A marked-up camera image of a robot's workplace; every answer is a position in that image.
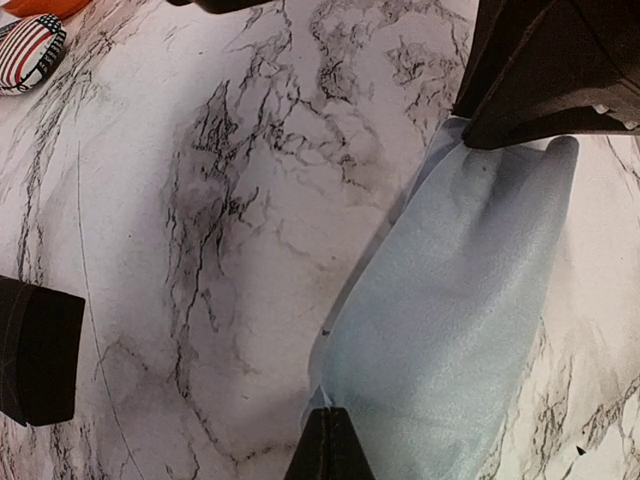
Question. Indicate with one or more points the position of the orange white bowl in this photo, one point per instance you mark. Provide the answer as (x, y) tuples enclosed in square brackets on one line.
[(60, 8)]

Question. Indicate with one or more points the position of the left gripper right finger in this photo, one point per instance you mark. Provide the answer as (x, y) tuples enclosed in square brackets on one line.
[(346, 458)]

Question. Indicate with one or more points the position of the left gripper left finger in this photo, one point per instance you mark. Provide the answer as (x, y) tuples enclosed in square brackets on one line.
[(311, 458)]

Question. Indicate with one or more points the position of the striped flag glasses pouch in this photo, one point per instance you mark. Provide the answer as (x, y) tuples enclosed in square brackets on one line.
[(29, 49)]

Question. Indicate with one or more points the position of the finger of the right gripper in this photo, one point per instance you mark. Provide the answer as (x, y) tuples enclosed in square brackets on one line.
[(539, 69)]

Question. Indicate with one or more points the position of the black glasses case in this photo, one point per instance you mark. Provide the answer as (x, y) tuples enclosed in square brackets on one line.
[(40, 340)]

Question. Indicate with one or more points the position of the blue cleaning cloth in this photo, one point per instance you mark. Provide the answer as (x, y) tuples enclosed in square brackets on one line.
[(428, 348)]

